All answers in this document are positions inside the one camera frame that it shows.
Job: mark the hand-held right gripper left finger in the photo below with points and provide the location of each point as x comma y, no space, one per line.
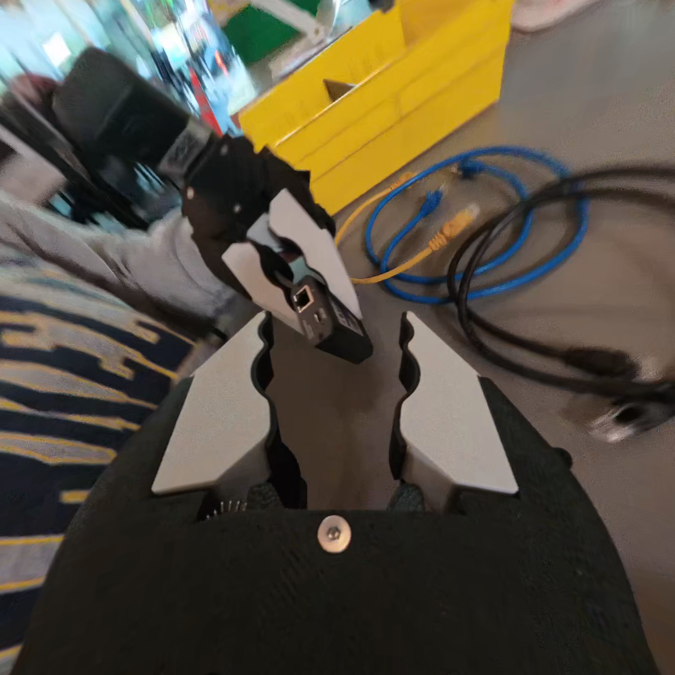
211,422

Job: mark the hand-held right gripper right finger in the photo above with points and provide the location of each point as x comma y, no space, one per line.
453,432

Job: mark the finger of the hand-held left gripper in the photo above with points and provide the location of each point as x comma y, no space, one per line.
316,248
253,279

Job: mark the black ethernet adapter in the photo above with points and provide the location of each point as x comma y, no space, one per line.
337,332

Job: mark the person's left forearm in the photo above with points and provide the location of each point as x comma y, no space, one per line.
105,253

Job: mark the large yellow plastic bin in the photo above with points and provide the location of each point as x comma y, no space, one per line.
379,105

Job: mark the green panel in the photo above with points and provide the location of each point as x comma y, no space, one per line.
258,31

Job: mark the navy yellow patterned cloth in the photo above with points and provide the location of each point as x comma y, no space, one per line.
52,369

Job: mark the white pink object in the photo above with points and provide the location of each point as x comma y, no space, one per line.
548,13

